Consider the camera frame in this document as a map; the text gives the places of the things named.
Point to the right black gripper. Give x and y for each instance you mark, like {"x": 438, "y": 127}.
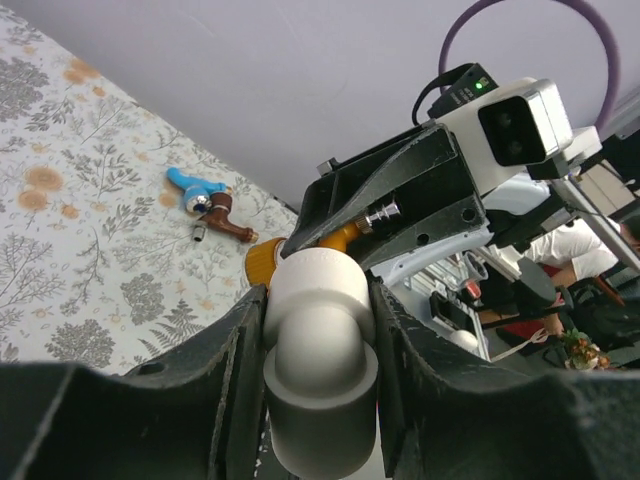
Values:
{"x": 425, "y": 171}

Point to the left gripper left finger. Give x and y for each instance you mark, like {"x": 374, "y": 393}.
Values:
{"x": 194, "y": 412}

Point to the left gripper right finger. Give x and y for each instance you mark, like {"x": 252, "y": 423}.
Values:
{"x": 445, "y": 413}

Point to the white pipe elbow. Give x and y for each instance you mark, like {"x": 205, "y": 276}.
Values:
{"x": 321, "y": 369}

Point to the orange water faucet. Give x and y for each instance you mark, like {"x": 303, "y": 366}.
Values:
{"x": 262, "y": 260}

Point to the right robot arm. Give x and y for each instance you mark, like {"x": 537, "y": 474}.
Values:
{"x": 417, "y": 197}

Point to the brown water faucet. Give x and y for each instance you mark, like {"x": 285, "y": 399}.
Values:
{"x": 217, "y": 218}

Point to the blue water faucet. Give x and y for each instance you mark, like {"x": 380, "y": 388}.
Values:
{"x": 197, "y": 192}

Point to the floral table mat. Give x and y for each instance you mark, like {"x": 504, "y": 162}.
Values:
{"x": 98, "y": 262}

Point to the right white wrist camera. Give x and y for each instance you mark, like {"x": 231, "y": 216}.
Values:
{"x": 502, "y": 130}

